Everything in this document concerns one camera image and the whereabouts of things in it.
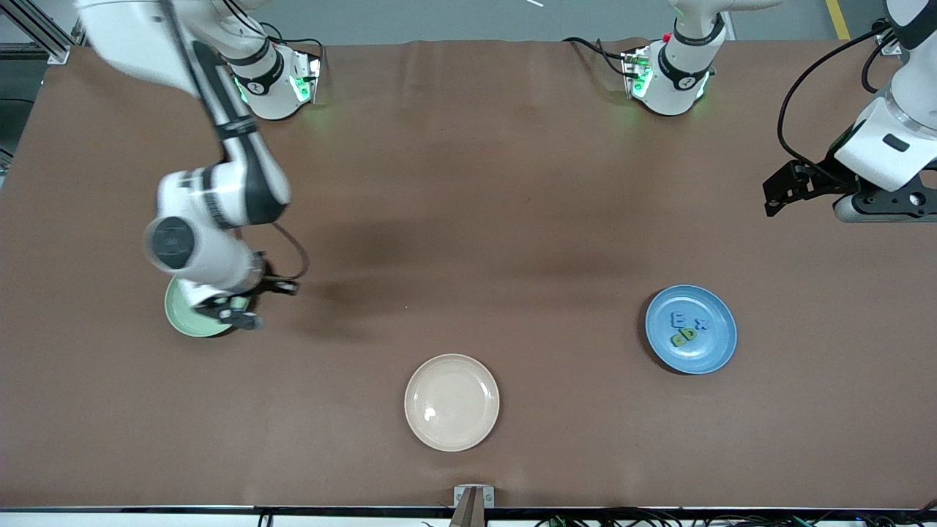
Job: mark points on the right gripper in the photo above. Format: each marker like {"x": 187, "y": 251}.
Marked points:
{"x": 261, "y": 283}

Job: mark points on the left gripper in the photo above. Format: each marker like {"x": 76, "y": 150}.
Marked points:
{"x": 818, "y": 181}

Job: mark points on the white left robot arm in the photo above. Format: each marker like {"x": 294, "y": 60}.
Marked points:
{"x": 681, "y": 80}

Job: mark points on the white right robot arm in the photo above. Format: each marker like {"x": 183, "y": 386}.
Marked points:
{"x": 132, "y": 36}

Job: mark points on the green plastic plate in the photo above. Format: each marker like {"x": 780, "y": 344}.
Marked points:
{"x": 179, "y": 315}

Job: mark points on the blue plastic plate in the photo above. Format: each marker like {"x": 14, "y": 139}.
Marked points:
{"x": 714, "y": 351}

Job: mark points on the beige plastic plate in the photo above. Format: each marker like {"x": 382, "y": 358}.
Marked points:
{"x": 452, "y": 410}

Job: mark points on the brown table cover sheet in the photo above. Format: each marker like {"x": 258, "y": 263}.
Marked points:
{"x": 512, "y": 146}

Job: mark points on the aluminium frame profile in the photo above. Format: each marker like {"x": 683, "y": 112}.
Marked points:
{"x": 889, "y": 45}
{"x": 36, "y": 51}

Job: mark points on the grey camera pole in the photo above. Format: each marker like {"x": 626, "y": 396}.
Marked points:
{"x": 468, "y": 512}

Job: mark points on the metal camera pole bracket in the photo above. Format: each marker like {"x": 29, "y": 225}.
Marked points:
{"x": 488, "y": 498}

